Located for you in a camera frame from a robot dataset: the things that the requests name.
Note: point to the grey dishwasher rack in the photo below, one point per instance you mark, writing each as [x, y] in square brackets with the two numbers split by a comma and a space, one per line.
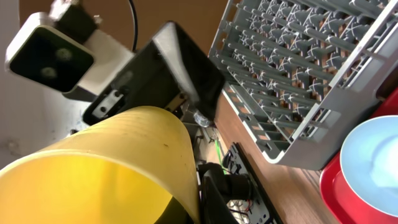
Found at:
[303, 73]

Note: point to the yellow plastic cup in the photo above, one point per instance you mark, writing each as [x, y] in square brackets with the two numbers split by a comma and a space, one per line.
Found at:
[134, 167]

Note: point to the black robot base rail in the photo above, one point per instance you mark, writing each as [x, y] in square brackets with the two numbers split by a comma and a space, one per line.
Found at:
[231, 193]

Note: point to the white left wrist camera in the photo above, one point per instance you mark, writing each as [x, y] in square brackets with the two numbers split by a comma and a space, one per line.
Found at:
[67, 53]

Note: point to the red plastic tray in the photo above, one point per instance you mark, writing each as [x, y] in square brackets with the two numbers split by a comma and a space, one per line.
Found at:
[346, 206]

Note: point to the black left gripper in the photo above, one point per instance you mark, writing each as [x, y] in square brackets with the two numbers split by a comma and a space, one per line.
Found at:
[161, 74]

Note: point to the light blue plate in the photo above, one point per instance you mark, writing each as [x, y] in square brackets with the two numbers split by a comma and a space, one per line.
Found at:
[369, 163]

